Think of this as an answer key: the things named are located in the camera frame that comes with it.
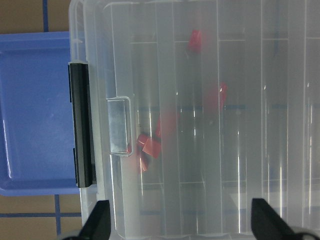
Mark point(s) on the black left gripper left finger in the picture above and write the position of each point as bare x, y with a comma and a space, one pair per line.
98, 224

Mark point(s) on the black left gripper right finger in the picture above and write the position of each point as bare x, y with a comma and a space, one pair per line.
266, 224

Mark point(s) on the clear plastic storage box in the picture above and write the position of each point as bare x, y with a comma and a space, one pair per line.
264, 143

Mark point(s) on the blue plastic tray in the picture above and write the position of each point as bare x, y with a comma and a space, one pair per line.
36, 119

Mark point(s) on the red block cluster piece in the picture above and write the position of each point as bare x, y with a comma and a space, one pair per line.
151, 145

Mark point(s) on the red block middle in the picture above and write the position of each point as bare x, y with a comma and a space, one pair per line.
217, 96

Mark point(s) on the red block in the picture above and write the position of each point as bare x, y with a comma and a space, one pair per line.
195, 41
217, 96

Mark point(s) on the red block upper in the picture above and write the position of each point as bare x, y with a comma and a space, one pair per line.
195, 41

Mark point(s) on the black box latch handle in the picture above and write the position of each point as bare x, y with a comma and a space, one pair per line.
83, 153

